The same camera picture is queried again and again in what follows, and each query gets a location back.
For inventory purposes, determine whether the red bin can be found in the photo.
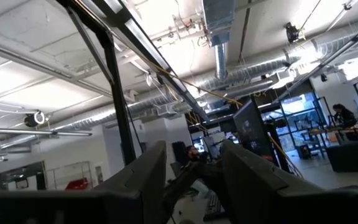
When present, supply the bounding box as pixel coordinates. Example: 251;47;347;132
64;177;90;191

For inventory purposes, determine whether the person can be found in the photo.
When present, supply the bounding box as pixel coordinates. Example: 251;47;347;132
183;144;211;166
332;103;358;141

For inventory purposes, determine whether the long ceiling light bar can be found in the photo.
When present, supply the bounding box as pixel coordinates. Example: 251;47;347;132
0;126;93;137

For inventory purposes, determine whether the black box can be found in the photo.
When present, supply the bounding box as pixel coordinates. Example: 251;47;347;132
325;141;358;173

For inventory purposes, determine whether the grey ceiling air unit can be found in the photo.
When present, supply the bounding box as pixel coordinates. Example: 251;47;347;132
201;0;236;47

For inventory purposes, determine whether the wooden work table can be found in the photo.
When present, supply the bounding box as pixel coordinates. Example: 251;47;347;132
308;123;358;156

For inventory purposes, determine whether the silver flexible ceiling duct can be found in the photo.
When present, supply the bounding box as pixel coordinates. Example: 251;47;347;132
51;30;358;133

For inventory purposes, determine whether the black computer monitor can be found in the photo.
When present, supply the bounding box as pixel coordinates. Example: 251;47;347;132
232;99;275;159

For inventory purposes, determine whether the black camera with ring light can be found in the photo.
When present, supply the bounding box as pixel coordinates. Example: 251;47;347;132
23;110;46;128

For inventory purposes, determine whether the round metal duct pipe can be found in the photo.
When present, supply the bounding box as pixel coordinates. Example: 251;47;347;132
213;42;229;80

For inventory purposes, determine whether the black ceiling reel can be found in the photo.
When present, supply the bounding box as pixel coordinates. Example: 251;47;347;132
285;21;301;44

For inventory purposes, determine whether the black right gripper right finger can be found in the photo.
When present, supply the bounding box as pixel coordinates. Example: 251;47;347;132
221;139;323;224

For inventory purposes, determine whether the black keyboard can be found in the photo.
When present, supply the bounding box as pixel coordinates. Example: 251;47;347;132
203;191;226;222

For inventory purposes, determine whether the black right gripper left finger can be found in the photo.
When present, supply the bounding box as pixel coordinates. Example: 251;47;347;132
91;140;167;224

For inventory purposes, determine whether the glass window wall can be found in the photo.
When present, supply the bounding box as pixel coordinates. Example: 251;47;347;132
261;91;326;153

